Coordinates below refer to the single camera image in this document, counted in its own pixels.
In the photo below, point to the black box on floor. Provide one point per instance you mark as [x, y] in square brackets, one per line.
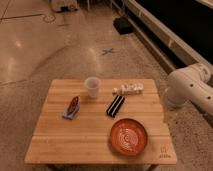
[122, 25]

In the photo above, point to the translucent plastic cup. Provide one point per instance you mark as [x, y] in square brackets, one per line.
[92, 85]

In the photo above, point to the black white striped block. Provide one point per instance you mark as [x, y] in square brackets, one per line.
[115, 106]

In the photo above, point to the wooden table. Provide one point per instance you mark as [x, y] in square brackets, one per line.
[85, 138]

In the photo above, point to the long white black bench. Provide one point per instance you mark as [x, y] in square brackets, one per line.
[183, 27]

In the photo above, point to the white device on floor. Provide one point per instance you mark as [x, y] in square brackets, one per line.
[58, 5]

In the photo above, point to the red brown spoon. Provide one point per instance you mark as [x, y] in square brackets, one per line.
[73, 105]

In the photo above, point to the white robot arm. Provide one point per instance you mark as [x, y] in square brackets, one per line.
[190, 84]

